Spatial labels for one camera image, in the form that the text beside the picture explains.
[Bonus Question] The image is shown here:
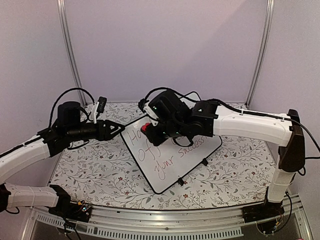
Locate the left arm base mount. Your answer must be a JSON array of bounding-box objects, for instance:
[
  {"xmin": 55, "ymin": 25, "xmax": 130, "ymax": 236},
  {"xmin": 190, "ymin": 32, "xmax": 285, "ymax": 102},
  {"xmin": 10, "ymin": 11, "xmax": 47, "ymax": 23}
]
[{"xmin": 48, "ymin": 184, "xmax": 92, "ymax": 223}]

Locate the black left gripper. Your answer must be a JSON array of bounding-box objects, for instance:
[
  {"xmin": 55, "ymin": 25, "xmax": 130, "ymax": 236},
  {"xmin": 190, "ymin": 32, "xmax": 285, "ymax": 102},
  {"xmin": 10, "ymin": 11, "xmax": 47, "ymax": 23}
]
[{"xmin": 66, "ymin": 119, "xmax": 125, "ymax": 142}]

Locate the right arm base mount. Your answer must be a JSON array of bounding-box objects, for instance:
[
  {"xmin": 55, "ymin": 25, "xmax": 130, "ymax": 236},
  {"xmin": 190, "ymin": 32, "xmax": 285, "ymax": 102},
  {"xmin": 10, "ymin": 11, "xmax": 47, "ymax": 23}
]
[{"xmin": 241, "ymin": 198, "xmax": 285, "ymax": 223}]

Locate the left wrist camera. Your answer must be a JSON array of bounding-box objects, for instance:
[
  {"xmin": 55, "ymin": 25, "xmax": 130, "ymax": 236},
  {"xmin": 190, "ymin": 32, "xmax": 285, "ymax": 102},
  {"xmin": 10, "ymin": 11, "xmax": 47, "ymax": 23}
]
[{"xmin": 89, "ymin": 96, "xmax": 107, "ymax": 124}]

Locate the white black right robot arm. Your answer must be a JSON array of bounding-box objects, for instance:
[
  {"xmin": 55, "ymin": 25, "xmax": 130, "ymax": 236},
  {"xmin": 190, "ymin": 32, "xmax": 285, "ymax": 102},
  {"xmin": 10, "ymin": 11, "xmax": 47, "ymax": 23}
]
[{"xmin": 138, "ymin": 87, "xmax": 306, "ymax": 218}]

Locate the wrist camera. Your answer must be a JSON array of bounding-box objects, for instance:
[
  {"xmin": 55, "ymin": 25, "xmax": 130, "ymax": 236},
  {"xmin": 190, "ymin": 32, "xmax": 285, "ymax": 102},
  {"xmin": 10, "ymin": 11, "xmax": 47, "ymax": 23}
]
[
  {"xmin": 138, "ymin": 98, "xmax": 159, "ymax": 127},
  {"xmin": 89, "ymin": 96, "xmax": 107, "ymax": 124}
]

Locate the floral patterned table mat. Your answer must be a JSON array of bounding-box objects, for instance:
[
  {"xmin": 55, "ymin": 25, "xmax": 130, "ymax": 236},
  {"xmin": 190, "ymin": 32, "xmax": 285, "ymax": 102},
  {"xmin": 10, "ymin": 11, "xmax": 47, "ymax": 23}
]
[{"xmin": 48, "ymin": 101, "xmax": 286, "ymax": 210}]

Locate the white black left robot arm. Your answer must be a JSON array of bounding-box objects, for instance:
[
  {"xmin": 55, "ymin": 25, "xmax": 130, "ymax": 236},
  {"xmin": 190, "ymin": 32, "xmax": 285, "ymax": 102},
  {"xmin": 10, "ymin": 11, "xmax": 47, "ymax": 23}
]
[{"xmin": 0, "ymin": 97, "xmax": 125, "ymax": 222}]

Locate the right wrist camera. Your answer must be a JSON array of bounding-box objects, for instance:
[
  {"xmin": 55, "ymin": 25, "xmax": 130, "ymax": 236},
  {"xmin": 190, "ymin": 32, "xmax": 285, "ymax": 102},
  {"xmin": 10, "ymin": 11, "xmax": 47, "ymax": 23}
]
[{"xmin": 138, "ymin": 98, "xmax": 159, "ymax": 127}]

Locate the red black whiteboard eraser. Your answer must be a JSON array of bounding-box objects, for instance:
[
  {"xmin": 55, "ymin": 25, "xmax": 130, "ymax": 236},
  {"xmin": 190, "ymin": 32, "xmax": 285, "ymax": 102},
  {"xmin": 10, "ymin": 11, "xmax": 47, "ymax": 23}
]
[{"xmin": 140, "ymin": 122, "xmax": 150, "ymax": 134}]

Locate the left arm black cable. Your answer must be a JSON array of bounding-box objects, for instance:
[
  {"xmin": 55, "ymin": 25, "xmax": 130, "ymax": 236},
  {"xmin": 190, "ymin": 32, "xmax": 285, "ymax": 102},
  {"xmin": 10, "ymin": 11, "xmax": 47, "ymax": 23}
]
[{"xmin": 48, "ymin": 87, "xmax": 97, "ymax": 131}]

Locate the aluminium front rail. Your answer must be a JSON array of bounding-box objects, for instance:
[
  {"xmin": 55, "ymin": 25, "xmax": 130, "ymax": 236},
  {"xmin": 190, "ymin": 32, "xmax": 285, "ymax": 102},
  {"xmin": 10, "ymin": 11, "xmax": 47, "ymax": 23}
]
[{"xmin": 23, "ymin": 194, "xmax": 315, "ymax": 240}]

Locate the aluminium frame post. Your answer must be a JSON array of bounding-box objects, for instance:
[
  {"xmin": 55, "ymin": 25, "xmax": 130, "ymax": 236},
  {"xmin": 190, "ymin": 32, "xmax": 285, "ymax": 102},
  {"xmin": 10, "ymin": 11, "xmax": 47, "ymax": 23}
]
[
  {"xmin": 56, "ymin": 0, "xmax": 87, "ymax": 107},
  {"xmin": 245, "ymin": 0, "xmax": 275, "ymax": 109}
]

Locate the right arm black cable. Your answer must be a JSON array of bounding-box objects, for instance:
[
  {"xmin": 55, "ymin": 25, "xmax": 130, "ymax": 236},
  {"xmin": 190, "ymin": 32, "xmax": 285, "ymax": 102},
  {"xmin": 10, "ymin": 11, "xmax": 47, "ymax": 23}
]
[{"xmin": 144, "ymin": 87, "xmax": 320, "ymax": 176}]

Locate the left aluminium frame post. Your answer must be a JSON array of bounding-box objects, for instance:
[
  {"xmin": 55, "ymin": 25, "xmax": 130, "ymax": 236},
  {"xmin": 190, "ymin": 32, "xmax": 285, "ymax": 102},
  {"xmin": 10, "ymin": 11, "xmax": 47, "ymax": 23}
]
[{"xmin": 56, "ymin": 0, "xmax": 87, "ymax": 107}]

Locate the right aluminium frame post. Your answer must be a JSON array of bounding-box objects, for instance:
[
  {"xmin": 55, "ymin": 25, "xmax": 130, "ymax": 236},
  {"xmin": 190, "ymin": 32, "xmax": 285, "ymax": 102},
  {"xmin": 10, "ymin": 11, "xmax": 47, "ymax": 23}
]
[{"xmin": 245, "ymin": 0, "xmax": 275, "ymax": 109}]

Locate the white dry-erase whiteboard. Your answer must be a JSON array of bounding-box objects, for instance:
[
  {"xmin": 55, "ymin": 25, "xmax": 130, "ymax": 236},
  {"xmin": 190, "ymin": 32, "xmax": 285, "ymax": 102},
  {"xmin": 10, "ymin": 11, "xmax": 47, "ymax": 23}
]
[{"xmin": 119, "ymin": 91, "xmax": 223, "ymax": 195}]

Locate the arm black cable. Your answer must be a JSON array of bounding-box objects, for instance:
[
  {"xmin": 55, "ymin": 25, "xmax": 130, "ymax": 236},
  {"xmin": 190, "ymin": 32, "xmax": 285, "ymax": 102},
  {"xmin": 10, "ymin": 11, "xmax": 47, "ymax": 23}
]
[
  {"xmin": 144, "ymin": 87, "xmax": 320, "ymax": 176},
  {"xmin": 48, "ymin": 87, "xmax": 97, "ymax": 131}
]

